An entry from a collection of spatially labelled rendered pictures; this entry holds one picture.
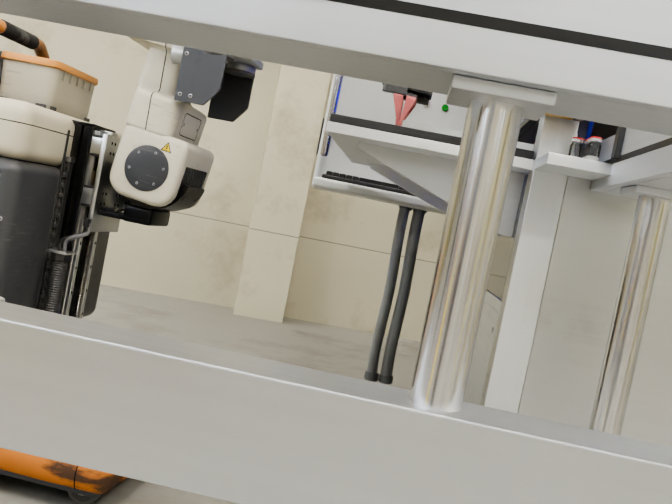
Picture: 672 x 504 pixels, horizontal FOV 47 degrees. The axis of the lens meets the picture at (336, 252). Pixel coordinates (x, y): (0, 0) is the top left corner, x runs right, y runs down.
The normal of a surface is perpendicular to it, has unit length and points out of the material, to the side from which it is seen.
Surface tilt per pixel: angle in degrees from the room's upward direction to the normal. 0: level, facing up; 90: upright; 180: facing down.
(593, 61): 90
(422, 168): 90
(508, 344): 90
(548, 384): 90
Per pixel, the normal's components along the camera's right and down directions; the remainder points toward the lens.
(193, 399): -0.09, 0.03
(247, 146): 0.13, 0.07
